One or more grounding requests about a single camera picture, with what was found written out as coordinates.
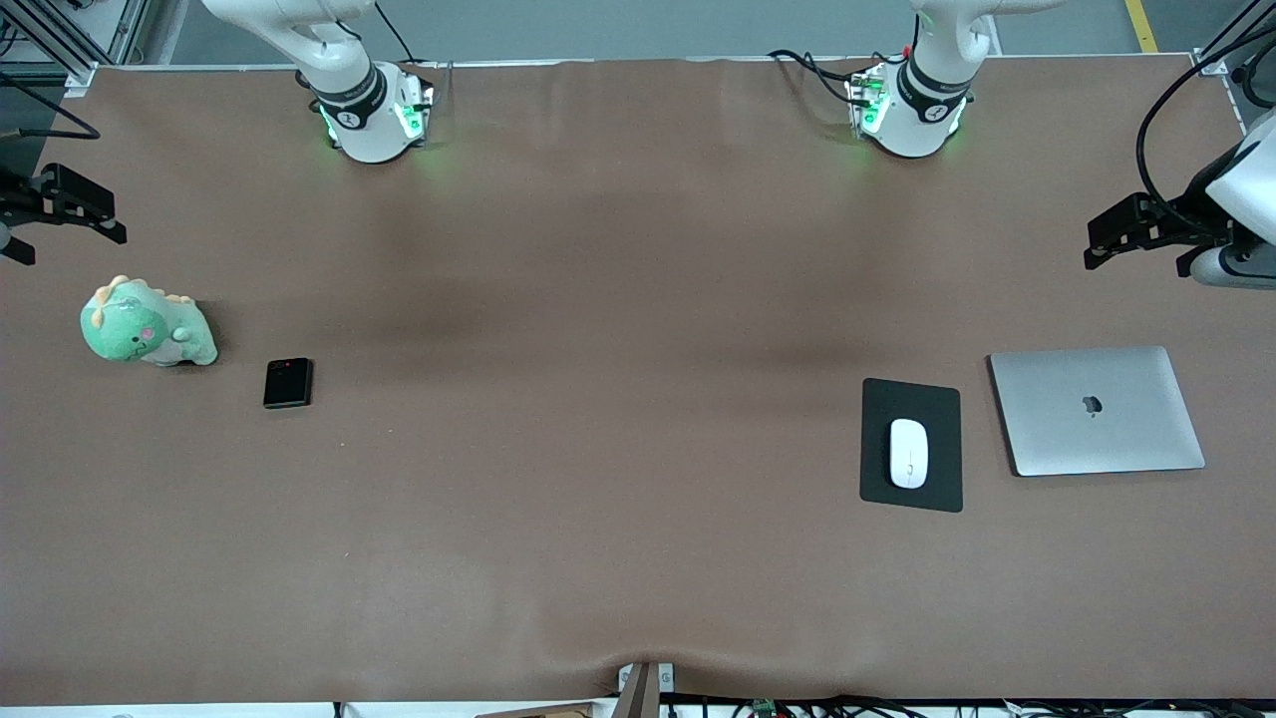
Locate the green dinosaur plush toy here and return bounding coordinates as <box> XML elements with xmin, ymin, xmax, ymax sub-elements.
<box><xmin>80</xmin><ymin>275</ymin><xmax>219</xmax><ymax>368</ymax></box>

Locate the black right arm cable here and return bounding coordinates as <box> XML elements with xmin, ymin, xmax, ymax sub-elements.
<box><xmin>0</xmin><ymin>72</ymin><xmax>103</xmax><ymax>141</ymax></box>

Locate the black flip phone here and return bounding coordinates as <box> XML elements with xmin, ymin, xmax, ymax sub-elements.
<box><xmin>262</xmin><ymin>357</ymin><xmax>314</xmax><ymax>411</ymax></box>

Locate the black mouse pad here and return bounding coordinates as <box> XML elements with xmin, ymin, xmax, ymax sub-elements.
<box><xmin>859</xmin><ymin>377</ymin><xmax>965</xmax><ymax>514</ymax></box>

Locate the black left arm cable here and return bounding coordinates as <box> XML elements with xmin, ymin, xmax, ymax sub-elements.
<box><xmin>1136</xmin><ymin>20</ymin><xmax>1276</xmax><ymax>240</ymax></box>

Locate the thin black base cable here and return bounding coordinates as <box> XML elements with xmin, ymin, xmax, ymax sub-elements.
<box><xmin>371</xmin><ymin>0</ymin><xmax>416</xmax><ymax>64</ymax></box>

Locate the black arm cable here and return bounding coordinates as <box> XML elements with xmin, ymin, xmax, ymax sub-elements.
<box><xmin>1136</xmin><ymin>20</ymin><xmax>1276</xmax><ymax>240</ymax></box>
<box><xmin>0</xmin><ymin>72</ymin><xmax>103</xmax><ymax>141</ymax></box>

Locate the black base power cable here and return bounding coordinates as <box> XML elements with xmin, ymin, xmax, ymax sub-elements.
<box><xmin>768</xmin><ymin>48</ymin><xmax>863</xmax><ymax>106</ymax></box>

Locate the silver closed laptop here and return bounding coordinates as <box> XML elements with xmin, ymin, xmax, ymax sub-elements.
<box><xmin>989</xmin><ymin>346</ymin><xmax>1207</xmax><ymax>478</ymax></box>

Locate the white computer mouse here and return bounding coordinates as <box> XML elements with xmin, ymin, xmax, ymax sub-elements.
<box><xmin>888</xmin><ymin>417</ymin><xmax>930</xmax><ymax>491</ymax></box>

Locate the brown table cover sheet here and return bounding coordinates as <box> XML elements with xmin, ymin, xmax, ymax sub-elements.
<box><xmin>0</xmin><ymin>55</ymin><xmax>1276</xmax><ymax>705</ymax></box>

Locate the aluminium frame profile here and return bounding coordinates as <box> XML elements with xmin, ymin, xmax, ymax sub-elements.
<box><xmin>0</xmin><ymin>0</ymin><xmax>151</xmax><ymax>91</ymax></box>
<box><xmin>1191</xmin><ymin>0</ymin><xmax>1276</xmax><ymax>81</ymax></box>

